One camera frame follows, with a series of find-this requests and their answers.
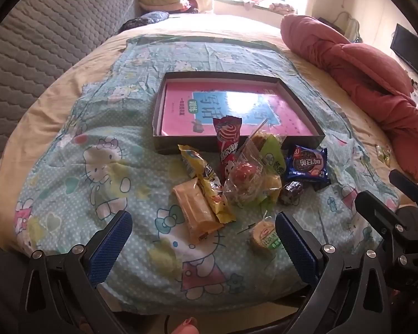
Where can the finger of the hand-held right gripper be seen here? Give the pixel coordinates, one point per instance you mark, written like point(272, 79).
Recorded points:
point(404, 182)
point(369, 208)

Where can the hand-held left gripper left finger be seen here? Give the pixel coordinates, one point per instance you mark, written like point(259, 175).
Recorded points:
point(111, 247)

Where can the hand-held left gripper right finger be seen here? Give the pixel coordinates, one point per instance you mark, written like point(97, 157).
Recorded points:
point(296, 247)

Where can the round cookie packet green label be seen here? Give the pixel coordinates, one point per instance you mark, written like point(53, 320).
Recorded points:
point(263, 236)

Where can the dark brown chocolate bar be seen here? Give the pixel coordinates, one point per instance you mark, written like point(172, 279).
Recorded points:
point(291, 191)

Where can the blue cookie packet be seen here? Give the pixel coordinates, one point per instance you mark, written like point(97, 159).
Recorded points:
point(306, 167)

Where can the clear bag of red snacks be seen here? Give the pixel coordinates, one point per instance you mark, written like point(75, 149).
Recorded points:
point(244, 181)

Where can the beige wafer packet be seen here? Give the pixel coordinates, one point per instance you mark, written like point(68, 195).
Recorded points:
point(195, 208)

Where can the green snack packet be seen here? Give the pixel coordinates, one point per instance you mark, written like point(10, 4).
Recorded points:
point(275, 156)

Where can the yellow snack packet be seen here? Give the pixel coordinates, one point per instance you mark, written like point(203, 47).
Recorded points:
point(209, 184)

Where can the dark shallow cardboard box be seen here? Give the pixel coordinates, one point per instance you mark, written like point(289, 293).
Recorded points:
point(170, 145)

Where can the red snack packet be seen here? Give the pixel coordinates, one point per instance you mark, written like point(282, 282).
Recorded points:
point(226, 146)

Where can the person's left hand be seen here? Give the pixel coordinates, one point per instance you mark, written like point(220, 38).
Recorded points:
point(188, 326)

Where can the pink quilt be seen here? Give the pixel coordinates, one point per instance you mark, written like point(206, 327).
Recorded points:
point(369, 69)

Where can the light blue cartoon printed blanket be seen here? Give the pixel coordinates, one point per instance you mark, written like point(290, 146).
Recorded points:
point(90, 128)

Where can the beige bed sheet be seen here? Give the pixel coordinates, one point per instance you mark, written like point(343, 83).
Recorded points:
point(38, 139)

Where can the black flat television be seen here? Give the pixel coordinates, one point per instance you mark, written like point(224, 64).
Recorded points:
point(411, 48)

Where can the white ornate chair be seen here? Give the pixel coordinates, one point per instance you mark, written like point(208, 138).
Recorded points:
point(346, 21)

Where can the grey quilted headboard cover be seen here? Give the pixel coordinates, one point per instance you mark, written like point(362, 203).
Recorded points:
point(55, 41)

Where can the pink fluffy cloth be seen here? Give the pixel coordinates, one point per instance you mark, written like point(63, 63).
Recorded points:
point(282, 7)

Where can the blue patterned cloth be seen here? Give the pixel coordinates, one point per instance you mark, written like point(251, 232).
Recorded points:
point(153, 17)

